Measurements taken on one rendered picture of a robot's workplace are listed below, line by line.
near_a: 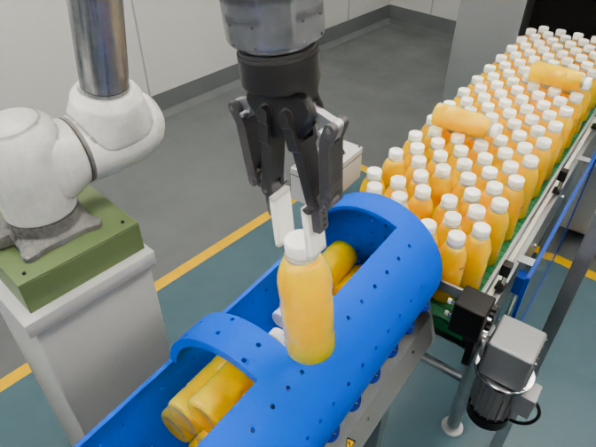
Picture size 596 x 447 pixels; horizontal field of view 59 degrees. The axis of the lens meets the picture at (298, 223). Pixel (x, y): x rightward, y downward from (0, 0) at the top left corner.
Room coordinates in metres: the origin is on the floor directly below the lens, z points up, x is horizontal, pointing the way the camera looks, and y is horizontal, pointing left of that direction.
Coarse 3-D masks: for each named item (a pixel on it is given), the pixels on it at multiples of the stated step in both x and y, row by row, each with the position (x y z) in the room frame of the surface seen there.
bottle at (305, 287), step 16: (320, 256) 0.46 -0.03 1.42; (288, 272) 0.44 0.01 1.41; (304, 272) 0.43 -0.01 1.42; (320, 272) 0.44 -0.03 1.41; (288, 288) 0.43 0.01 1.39; (304, 288) 0.42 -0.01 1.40; (320, 288) 0.43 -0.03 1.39; (288, 304) 0.43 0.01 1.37; (304, 304) 0.42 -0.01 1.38; (320, 304) 0.43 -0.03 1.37; (288, 320) 0.43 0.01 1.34; (304, 320) 0.42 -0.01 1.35; (320, 320) 0.42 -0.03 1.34; (288, 336) 0.43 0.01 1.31; (304, 336) 0.42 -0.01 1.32; (320, 336) 0.42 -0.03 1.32; (288, 352) 0.43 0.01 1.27; (304, 352) 0.42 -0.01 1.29; (320, 352) 0.42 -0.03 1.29
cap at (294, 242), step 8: (296, 232) 0.47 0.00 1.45; (288, 240) 0.46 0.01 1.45; (296, 240) 0.46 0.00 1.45; (304, 240) 0.45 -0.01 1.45; (288, 248) 0.44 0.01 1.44; (296, 248) 0.44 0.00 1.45; (304, 248) 0.44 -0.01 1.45; (288, 256) 0.45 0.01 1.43; (296, 256) 0.44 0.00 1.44; (304, 256) 0.44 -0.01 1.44
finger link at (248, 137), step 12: (240, 108) 0.49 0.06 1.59; (240, 120) 0.49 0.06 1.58; (252, 120) 0.49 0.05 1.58; (240, 132) 0.49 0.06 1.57; (252, 132) 0.49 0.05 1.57; (240, 144) 0.49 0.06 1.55; (252, 144) 0.49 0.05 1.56; (252, 156) 0.48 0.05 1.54; (252, 168) 0.48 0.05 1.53; (252, 180) 0.48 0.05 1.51
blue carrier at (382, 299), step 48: (384, 240) 0.82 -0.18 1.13; (432, 240) 0.76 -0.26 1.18; (384, 288) 0.62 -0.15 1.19; (432, 288) 0.71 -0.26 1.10; (192, 336) 0.50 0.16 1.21; (240, 336) 0.49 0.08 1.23; (336, 336) 0.52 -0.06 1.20; (384, 336) 0.56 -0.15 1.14; (144, 384) 0.49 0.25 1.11; (288, 384) 0.43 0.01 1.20; (336, 384) 0.46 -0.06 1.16; (96, 432) 0.41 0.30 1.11; (144, 432) 0.45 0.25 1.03; (240, 432) 0.35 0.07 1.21; (288, 432) 0.37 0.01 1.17
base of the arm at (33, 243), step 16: (80, 208) 0.94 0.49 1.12; (0, 224) 0.90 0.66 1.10; (64, 224) 0.88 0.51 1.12; (80, 224) 0.90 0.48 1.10; (96, 224) 0.91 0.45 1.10; (0, 240) 0.84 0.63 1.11; (16, 240) 0.85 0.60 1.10; (32, 240) 0.84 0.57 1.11; (48, 240) 0.85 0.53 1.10; (64, 240) 0.86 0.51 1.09; (32, 256) 0.81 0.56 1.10
